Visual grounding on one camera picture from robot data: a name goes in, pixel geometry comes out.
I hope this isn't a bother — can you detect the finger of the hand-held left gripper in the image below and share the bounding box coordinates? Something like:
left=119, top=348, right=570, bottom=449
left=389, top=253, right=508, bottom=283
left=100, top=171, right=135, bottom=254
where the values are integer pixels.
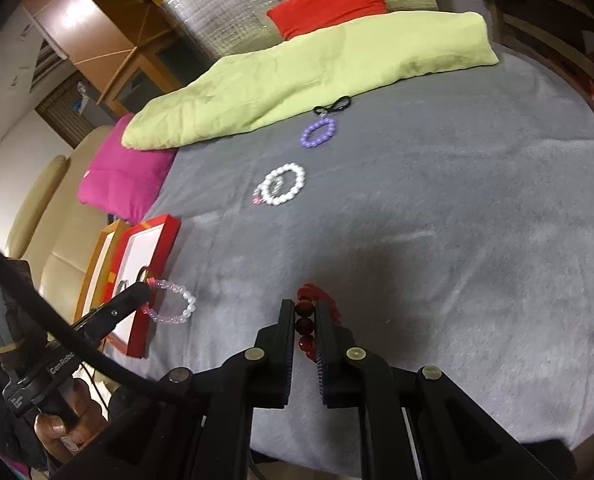
left=77, top=282, right=151, bottom=346

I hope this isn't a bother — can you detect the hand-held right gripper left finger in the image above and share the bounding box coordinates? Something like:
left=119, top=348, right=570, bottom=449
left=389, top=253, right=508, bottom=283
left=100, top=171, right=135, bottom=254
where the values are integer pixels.
left=52, top=299, right=298, bottom=480

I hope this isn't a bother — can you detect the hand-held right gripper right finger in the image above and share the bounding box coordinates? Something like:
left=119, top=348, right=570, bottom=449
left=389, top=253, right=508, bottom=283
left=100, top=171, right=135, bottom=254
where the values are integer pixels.
left=313, top=299, right=578, bottom=480

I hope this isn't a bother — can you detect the red beaded bracelet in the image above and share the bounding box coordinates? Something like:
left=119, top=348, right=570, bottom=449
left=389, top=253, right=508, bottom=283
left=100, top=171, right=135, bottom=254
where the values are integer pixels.
left=296, top=284, right=342, bottom=361

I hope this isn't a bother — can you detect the red jewelry box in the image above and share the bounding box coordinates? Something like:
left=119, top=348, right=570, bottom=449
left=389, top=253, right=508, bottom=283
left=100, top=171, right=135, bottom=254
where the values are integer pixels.
left=104, top=214, right=182, bottom=359

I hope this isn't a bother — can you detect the pink clear beaded bracelet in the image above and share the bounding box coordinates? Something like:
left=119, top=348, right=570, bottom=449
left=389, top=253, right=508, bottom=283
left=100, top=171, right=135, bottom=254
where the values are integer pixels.
left=139, top=277, right=198, bottom=325

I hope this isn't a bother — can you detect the pink clear bead bracelet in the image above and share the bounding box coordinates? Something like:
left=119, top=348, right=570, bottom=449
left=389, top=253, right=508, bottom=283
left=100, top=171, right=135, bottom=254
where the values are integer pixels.
left=252, top=175, right=285, bottom=206

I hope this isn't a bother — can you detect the white pearl bracelet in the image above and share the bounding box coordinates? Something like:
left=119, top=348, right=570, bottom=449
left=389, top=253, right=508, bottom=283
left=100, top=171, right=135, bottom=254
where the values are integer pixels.
left=263, top=162, right=307, bottom=207

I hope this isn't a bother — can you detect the purple beaded bracelet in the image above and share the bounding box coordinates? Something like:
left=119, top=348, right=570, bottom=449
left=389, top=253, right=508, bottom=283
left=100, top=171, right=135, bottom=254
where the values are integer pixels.
left=300, top=117, right=337, bottom=149

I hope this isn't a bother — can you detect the black hair tie with charm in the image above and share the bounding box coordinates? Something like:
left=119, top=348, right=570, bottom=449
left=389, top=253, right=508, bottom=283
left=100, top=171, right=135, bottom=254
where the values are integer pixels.
left=313, top=96, right=354, bottom=117

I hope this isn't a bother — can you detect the person's left hand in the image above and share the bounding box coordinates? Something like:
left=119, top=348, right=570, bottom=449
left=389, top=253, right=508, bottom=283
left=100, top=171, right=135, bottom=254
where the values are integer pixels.
left=34, top=379, right=110, bottom=457

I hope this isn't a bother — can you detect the orange cardboard box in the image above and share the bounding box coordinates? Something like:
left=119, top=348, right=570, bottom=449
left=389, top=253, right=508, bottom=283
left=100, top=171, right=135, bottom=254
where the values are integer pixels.
left=74, top=219, right=130, bottom=321

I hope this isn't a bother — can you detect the beige leather sofa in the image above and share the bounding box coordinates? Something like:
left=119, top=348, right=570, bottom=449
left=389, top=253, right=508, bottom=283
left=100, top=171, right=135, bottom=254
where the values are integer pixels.
left=4, top=125, right=122, bottom=311

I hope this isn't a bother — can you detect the magenta pillow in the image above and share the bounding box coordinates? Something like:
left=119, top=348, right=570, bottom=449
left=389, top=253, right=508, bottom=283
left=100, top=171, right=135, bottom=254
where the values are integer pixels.
left=77, top=112, right=178, bottom=223

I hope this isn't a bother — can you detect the grey blanket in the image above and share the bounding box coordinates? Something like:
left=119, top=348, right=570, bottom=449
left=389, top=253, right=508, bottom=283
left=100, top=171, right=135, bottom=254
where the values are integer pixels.
left=142, top=40, right=594, bottom=476

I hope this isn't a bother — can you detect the light green pillow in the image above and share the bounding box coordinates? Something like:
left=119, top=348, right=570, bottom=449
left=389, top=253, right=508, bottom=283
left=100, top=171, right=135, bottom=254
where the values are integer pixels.
left=122, top=11, right=500, bottom=151

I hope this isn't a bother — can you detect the wooden cabinet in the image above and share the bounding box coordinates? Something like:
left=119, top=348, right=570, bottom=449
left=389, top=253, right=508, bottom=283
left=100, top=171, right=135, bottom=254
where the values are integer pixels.
left=24, top=0, right=213, bottom=116

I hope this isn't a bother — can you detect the silver quilted foil board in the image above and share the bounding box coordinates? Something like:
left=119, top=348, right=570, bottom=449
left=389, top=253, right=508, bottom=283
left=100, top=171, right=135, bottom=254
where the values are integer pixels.
left=162, top=0, right=439, bottom=66

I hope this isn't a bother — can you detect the red pillow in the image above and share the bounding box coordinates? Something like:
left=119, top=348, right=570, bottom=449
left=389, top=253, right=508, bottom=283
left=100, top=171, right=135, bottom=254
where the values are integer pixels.
left=266, top=0, right=389, bottom=41

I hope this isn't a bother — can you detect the black cable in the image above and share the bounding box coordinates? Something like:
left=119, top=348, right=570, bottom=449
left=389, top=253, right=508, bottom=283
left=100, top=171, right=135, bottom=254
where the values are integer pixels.
left=0, top=224, right=200, bottom=403

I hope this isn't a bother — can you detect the wooden bed frame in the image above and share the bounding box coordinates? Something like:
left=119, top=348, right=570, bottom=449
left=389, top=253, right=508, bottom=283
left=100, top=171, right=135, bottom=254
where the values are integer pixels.
left=432, top=0, right=594, bottom=126

